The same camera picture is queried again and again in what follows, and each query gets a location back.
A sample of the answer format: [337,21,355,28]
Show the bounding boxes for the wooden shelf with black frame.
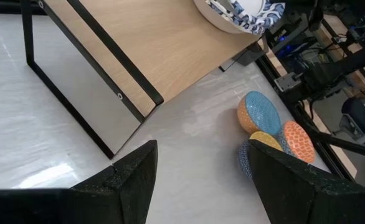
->
[20,0,269,161]

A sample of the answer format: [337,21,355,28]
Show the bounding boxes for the dark office chair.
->
[339,96,365,149]

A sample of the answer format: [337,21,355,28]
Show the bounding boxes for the blue patterned white plate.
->
[193,0,286,35]

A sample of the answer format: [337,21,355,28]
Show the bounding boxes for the black metal table frame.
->
[255,12,365,187]

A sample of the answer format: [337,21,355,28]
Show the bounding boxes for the bowl with blue inside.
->
[236,90,282,136]

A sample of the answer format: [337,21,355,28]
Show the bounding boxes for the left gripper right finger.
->
[247,139,365,224]

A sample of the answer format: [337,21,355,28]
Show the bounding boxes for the bowl with yellow inside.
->
[238,131,285,180]

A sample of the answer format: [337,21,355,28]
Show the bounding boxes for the white table mat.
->
[0,14,333,224]

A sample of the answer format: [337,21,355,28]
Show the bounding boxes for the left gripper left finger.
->
[0,139,158,224]

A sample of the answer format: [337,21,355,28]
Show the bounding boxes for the bowl with orange inside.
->
[277,120,316,164]

